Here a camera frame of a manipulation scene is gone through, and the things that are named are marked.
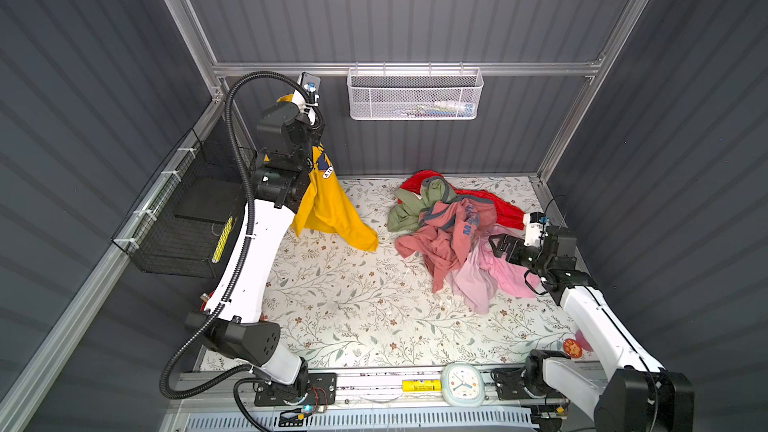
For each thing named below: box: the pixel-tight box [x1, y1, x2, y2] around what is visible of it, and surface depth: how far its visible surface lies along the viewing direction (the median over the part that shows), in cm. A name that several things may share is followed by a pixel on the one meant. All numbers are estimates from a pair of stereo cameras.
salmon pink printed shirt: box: [395, 198, 497, 293], surface depth 93 cm
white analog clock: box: [440, 361, 485, 408], surface depth 74 cm
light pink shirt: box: [446, 224, 541, 315], surface depth 88 cm
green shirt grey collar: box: [387, 176, 479, 233], surface depth 104 cm
